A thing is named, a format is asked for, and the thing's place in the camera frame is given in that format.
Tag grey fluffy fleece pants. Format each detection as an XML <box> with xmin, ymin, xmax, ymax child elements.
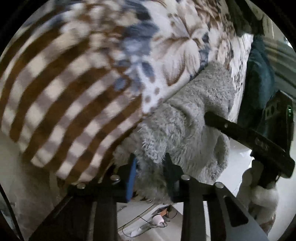
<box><xmin>113</xmin><ymin>62</ymin><xmax>235</xmax><ymax>204</ymax></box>

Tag white round device on floor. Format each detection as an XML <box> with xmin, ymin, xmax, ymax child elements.
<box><xmin>152</xmin><ymin>214</ymin><xmax>165</xmax><ymax>226</ymax></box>

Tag floral plush bed blanket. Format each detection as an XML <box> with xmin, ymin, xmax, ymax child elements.
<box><xmin>1</xmin><ymin>1</ymin><xmax>253</xmax><ymax>183</ymax></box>

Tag white gloved right hand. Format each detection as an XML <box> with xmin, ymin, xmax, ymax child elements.
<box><xmin>236</xmin><ymin>160</ymin><xmax>279</xmax><ymax>234</ymax></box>

